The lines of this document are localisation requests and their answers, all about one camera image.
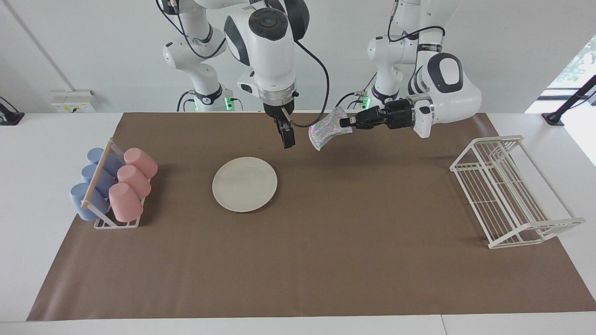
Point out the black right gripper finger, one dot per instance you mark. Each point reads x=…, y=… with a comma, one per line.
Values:
x=288, y=138
x=280, y=128

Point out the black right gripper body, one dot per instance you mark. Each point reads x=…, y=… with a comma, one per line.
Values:
x=279, y=109

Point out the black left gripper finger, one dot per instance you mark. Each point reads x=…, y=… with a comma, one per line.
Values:
x=349, y=122

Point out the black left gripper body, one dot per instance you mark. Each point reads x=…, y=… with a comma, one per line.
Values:
x=391, y=116

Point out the shiny silver foil bag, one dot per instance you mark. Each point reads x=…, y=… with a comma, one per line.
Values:
x=326, y=130

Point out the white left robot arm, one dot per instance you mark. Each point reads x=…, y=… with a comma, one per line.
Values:
x=456, y=97

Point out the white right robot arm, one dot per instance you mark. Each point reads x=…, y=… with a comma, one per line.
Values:
x=270, y=56

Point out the cream round plate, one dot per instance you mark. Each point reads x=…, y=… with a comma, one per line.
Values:
x=244, y=184

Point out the brown table mat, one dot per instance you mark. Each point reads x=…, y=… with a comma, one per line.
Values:
x=326, y=260

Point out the pink plastic cup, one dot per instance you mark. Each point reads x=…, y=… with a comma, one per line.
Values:
x=135, y=180
x=142, y=160
x=125, y=202

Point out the black clamp stand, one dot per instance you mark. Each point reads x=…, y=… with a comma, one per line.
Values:
x=554, y=117

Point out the blue plastic cup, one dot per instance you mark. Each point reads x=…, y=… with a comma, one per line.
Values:
x=89, y=172
x=95, y=155
x=78, y=197

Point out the white cup holder rack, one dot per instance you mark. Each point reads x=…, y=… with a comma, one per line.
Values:
x=98, y=174

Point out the white wall socket box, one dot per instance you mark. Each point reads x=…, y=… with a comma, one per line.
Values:
x=74, y=100

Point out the black table mount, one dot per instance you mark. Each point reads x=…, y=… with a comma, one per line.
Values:
x=9, y=118

